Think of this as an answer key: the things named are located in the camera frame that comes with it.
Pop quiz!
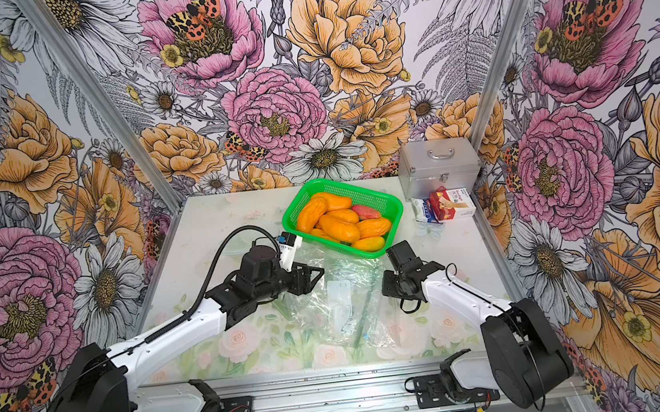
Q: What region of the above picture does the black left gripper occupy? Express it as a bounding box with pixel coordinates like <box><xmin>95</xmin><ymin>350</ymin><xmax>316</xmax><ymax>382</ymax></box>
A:
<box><xmin>252</xmin><ymin>258</ymin><xmax>326</xmax><ymax>302</ymax></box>

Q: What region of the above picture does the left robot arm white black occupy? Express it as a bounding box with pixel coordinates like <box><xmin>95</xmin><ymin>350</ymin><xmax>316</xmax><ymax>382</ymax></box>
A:
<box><xmin>50</xmin><ymin>244</ymin><xmax>325</xmax><ymax>412</ymax></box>

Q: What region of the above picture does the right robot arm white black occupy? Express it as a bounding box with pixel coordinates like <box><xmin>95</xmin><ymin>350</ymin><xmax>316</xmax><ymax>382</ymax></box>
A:
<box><xmin>382</xmin><ymin>240</ymin><xmax>575</xmax><ymax>409</ymax></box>

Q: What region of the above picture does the orange mango basket front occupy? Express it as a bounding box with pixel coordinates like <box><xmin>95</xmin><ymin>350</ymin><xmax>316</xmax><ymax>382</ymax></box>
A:
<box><xmin>356</xmin><ymin>218</ymin><xmax>392</xmax><ymax>239</ymax></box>

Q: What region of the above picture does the pile of clear zip bags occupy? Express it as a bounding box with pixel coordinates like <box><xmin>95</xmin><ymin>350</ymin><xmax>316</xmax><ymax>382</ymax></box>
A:
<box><xmin>285</xmin><ymin>242</ymin><xmax>401</xmax><ymax>348</ymax></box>

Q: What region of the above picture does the red mango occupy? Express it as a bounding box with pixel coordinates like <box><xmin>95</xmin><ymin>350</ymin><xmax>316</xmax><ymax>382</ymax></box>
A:
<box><xmin>350</xmin><ymin>205</ymin><xmax>381</xmax><ymax>221</ymax></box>

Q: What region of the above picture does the blue white small packet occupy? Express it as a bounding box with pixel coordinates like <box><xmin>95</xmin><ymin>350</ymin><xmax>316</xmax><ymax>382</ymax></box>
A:
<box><xmin>411</xmin><ymin>198</ymin><xmax>438</xmax><ymax>224</ymax></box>

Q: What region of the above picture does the red white snack box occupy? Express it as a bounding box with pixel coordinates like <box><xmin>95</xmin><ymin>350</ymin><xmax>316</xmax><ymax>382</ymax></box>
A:
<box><xmin>429</xmin><ymin>186</ymin><xmax>476</xmax><ymax>222</ymax></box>

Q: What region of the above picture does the green plastic basket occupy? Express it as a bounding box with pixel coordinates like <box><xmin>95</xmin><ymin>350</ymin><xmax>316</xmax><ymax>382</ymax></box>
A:
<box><xmin>282</xmin><ymin>179</ymin><xmax>404</xmax><ymax>259</ymax></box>

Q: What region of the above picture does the silver metal case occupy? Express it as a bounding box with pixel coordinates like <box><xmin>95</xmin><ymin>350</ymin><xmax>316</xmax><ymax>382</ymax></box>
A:
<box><xmin>398</xmin><ymin>137</ymin><xmax>481</xmax><ymax>200</ymax></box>

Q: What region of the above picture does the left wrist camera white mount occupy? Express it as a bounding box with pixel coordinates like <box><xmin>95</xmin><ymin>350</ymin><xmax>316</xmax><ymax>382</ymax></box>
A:
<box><xmin>277</xmin><ymin>232</ymin><xmax>303</xmax><ymax>272</ymax></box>

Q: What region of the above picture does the aluminium front rail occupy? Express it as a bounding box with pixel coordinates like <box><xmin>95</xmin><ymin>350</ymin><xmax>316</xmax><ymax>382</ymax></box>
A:
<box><xmin>65</xmin><ymin>338</ymin><xmax>593</xmax><ymax>412</ymax></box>

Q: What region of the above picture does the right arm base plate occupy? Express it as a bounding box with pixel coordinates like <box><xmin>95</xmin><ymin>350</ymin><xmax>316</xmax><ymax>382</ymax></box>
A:
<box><xmin>403</xmin><ymin>374</ymin><xmax>501</xmax><ymax>410</ymax></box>

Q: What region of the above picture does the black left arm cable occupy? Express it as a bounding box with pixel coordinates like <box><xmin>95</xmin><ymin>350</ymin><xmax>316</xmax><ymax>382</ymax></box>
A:
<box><xmin>133</xmin><ymin>222</ymin><xmax>290</xmax><ymax>345</ymax></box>

